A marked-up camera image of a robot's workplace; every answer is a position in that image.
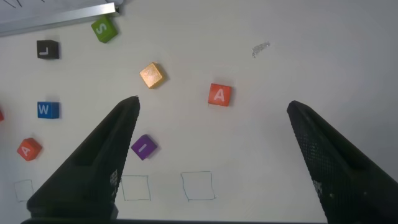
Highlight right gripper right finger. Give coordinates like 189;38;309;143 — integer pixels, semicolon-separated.
286;100;398;224

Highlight blue letter W block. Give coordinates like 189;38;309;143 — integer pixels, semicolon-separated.
37;101;60;119

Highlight black letter L block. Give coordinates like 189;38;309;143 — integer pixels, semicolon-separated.
36;39;60;60

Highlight white BAAI sign board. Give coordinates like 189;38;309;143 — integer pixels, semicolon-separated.
0;0;121;37

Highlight purple letter I block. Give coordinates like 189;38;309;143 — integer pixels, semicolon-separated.
130;134;158;161

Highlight yellow letter block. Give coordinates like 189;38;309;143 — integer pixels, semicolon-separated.
139;62;165;90

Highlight green letter S block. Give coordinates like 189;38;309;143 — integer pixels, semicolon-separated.
91;16;119;44

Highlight orange letter A block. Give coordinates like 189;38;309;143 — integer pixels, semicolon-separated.
207;83;233;107
16;138;43;162

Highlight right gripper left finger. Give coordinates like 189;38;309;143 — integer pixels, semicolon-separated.
26;96;141;218

